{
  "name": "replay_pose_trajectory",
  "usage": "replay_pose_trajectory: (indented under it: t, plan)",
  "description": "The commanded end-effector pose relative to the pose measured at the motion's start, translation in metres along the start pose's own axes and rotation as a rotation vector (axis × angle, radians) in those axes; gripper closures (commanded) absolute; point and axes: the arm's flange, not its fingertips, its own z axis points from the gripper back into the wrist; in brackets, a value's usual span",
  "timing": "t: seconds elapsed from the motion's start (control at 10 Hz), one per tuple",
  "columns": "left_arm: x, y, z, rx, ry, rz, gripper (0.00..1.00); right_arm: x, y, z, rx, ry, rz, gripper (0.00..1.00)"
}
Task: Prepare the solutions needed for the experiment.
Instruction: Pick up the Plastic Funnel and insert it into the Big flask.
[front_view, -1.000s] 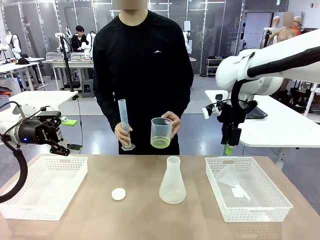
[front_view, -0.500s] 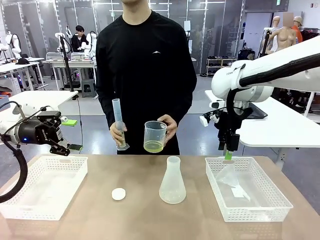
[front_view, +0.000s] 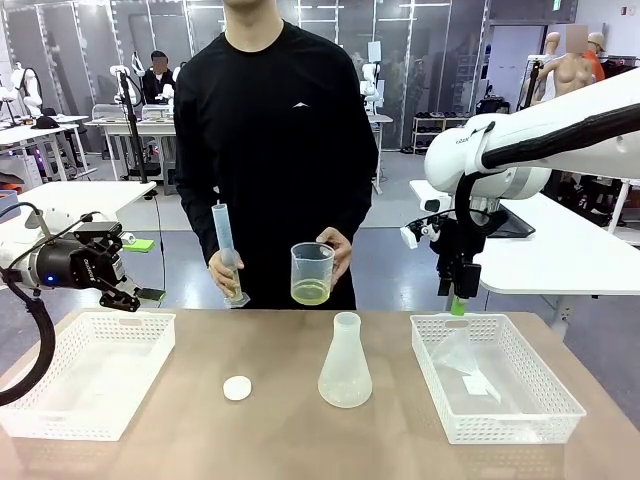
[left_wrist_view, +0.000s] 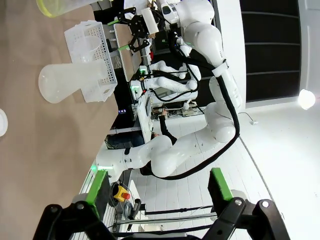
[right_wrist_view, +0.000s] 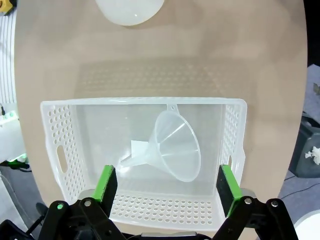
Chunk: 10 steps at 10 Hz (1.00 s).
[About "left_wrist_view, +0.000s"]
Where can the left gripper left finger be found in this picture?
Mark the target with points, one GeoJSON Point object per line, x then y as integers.
{"type": "Point", "coordinates": [96, 190]}

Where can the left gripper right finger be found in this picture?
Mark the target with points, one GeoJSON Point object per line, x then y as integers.
{"type": "Point", "coordinates": [220, 187]}

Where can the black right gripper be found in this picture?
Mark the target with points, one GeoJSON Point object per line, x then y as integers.
{"type": "Point", "coordinates": [138, 27]}

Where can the clear graduated cylinder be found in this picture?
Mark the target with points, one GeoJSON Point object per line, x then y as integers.
{"type": "Point", "coordinates": [57, 7]}

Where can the clear conical flask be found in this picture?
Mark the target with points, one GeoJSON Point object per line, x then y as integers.
{"type": "Point", "coordinates": [62, 82]}

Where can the white round flask cap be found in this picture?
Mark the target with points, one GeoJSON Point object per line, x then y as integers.
{"type": "Point", "coordinates": [3, 122]}

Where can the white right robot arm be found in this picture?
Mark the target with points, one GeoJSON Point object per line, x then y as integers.
{"type": "Point", "coordinates": [200, 32]}

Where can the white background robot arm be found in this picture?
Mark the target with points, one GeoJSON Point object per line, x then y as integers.
{"type": "Point", "coordinates": [170, 85]}

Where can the small brown top table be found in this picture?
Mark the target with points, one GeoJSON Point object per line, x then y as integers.
{"type": "Point", "coordinates": [126, 50]}

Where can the yellow emergency stop box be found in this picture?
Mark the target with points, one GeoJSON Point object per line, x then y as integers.
{"type": "Point", "coordinates": [121, 192]}

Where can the white perforated plastic basket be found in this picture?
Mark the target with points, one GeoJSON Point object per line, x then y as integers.
{"type": "Point", "coordinates": [105, 50]}

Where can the clear plastic beaker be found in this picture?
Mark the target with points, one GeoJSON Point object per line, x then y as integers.
{"type": "Point", "coordinates": [85, 48]}

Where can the background person in black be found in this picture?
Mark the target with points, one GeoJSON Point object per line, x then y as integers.
{"type": "Point", "coordinates": [166, 127]}

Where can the round ceiling lamp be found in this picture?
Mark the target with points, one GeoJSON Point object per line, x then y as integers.
{"type": "Point", "coordinates": [306, 99]}

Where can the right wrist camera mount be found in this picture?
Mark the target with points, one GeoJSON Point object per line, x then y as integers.
{"type": "Point", "coordinates": [150, 21]}

